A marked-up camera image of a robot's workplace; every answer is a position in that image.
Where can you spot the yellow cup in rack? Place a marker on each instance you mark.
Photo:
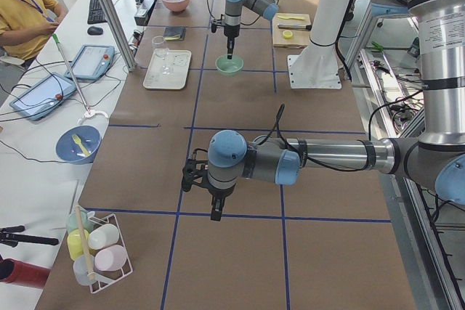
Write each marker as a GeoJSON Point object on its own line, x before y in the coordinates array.
{"type": "Point", "coordinates": [74, 244]}

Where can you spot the teach pendant near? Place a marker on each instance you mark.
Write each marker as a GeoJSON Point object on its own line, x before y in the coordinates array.
{"type": "Point", "coordinates": [42, 98]}

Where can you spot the metal reacher stick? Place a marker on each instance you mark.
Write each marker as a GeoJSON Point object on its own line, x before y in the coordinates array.
{"type": "Point", "coordinates": [89, 112]}

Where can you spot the black computer mouse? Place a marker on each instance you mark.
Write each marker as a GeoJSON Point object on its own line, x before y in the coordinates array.
{"type": "Point", "coordinates": [94, 31]}

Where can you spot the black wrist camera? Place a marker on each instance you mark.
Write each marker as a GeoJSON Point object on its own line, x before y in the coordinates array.
{"type": "Point", "coordinates": [194, 173]}

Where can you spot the teach pendant far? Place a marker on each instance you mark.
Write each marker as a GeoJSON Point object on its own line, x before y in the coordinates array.
{"type": "Point", "coordinates": [92, 62]}

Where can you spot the grey yellow cloth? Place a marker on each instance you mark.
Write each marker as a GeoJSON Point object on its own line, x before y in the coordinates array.
{"type": "Point", "coordinates": [174, 33]}

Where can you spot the white cup in rack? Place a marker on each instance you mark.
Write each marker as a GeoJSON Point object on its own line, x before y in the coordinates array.
{"type": "Point", "coordinates": [103, 236]}

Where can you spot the black tripod handle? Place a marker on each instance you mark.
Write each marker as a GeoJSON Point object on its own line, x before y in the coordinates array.
{"type": "Point", "coordinates": [12, 236]}

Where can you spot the green cup in rack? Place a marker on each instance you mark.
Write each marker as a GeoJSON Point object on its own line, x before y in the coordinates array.
{"type": "Point", "coordinates": [72, 223]}

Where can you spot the clear measuring cup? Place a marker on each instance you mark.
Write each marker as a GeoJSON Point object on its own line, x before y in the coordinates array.
{"type": "Point", "coordinates": [158, 42]}

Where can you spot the black keyboard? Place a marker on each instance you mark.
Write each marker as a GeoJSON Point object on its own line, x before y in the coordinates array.
{"type": "Point", "coordinates": [95, 14]}

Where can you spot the teach pendant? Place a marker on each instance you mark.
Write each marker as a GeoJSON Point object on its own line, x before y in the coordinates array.
{"type": "Point", "coordinates": [92, 62]}
{"type": "Point", "coordinates": [42, 98]}

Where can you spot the pink cup in rack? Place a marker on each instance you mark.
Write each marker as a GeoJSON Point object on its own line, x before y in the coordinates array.
{"type": "Point", "coordinates": [111, 258]}

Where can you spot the person in yellow shirt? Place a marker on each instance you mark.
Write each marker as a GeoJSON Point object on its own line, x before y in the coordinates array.
{"type": "Point", "coordinates": [26, 26]}

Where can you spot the cream bear tray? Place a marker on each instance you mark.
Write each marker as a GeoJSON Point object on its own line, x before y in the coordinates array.
{"type": "Point", "coordinates": [180, 62]}

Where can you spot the blue bowl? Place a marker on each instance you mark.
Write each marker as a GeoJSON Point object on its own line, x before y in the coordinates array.
{"type": "Point", "coordinates": [68, 151]}

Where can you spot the green bowl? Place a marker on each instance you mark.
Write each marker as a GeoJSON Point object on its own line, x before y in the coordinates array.
{"type": "Point", "coordinates": [229, 66]}

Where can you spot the white wire cup rack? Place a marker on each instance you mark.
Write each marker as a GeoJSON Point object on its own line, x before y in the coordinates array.
{"type": "Point", "coordinates": [103, 279]}

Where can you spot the yellow plastic fork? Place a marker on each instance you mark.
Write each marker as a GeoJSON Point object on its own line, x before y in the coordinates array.
{"type": "Point", "coordinates": [77, 140]}

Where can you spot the aluminium frame post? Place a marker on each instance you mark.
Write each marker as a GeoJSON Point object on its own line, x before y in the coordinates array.
{"type": "Point", "coordinates": [118, 33]}

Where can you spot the red cylinder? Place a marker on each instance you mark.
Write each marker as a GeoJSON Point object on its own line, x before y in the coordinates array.
{"type": "Point", "coordinates": [23, 274]}

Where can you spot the steel muddler black tip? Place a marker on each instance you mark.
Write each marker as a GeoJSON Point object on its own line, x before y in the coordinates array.
{"type": "Point", "coordinates": [295, 27]}

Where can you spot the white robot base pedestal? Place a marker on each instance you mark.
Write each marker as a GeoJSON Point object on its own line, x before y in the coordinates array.
{"type": "Point", "coordinates": [316, 67]}

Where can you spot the half lemon slice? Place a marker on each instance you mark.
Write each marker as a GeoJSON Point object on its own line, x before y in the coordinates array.
{"type": "Point", "coordinates": [287, 34]}

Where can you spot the wooden cutting board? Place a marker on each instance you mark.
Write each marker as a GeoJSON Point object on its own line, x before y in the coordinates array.
{"type": "Point", "coordinates": [301, 37]}

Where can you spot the clear glass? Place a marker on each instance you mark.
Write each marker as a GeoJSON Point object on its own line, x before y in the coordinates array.
{"type": "Point", "coordinates": [166, 68]}

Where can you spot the clear cup in rack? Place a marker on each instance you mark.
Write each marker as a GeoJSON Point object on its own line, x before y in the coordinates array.
{"type": "Point", "coordinates": [81, 272]}

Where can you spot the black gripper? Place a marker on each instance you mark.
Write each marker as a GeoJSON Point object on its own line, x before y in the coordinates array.
{"type": "Point", "coordinates": [230, 31]}
{"type": "Point", "coordinates": [220, 192]}

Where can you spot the yellow plastic knife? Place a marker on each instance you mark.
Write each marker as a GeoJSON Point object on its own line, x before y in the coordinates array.
{"type": "Point", "coordinates": [286, 17]}

